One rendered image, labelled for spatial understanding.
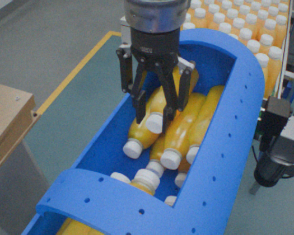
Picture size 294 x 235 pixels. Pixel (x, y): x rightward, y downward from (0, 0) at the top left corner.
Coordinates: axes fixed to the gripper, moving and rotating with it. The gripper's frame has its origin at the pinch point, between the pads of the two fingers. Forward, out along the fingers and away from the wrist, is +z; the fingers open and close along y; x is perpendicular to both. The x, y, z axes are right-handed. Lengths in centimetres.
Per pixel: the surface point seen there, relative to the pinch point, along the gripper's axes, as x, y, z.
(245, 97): 6.0, 15.7, -5.9
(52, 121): 54, -106, 114
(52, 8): 201, -232, 115
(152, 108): 2.6, -1.5, 1.7
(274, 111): 26.2, 24.8, 13.5
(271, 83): 40.1, 22.7, 14.9
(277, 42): 64, 22, 14
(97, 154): -10.2, -7.7, 5.7
